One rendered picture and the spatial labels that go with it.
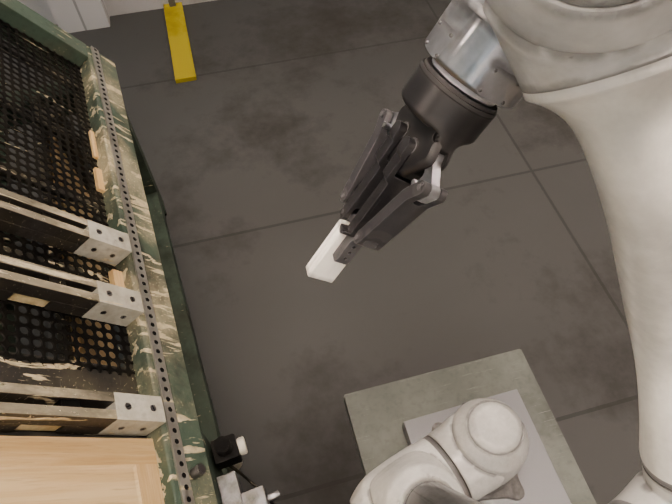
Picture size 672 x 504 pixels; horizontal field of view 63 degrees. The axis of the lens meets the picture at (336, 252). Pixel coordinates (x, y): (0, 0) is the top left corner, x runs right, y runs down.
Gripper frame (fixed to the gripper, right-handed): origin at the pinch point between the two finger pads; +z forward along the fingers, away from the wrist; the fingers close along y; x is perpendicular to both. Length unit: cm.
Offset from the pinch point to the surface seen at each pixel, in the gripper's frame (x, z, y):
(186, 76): 30, 114, -275
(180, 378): 15, 83, -43
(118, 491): 2, 82, -14
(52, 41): -35, 68, -157
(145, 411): 5, 77, -29
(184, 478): 16, 82, -17
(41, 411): -16, 69, -22
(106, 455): -1, 80, -20
